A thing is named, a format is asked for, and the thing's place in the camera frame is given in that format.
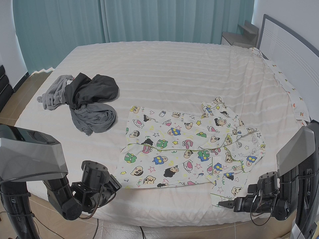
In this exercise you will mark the grey bedside table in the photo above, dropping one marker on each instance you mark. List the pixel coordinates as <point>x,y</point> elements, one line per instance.
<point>236,37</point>

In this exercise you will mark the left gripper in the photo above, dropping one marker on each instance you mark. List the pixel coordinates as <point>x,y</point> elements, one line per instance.
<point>109,193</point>

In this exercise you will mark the white printed pyjama top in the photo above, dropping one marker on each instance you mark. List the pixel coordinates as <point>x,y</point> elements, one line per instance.
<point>174,153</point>

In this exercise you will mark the dark grey garment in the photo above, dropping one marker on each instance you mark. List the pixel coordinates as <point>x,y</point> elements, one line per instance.
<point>99,121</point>

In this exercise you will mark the bed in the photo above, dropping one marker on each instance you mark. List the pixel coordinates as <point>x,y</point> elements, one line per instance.
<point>174,71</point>

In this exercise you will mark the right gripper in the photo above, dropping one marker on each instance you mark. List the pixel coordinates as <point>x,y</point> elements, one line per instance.
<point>245,203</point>

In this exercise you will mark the light grey garment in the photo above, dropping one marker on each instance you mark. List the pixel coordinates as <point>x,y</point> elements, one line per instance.
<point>53,96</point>

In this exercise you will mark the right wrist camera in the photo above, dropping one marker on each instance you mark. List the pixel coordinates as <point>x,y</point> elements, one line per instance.
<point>252,189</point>

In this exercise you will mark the blue-green curtain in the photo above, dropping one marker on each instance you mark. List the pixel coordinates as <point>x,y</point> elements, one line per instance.
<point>174,11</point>
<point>62,26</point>

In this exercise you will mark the black garment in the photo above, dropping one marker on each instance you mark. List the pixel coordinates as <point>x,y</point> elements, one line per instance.
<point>99,88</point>

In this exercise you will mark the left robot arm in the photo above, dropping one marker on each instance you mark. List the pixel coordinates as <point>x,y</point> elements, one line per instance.
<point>30,153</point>

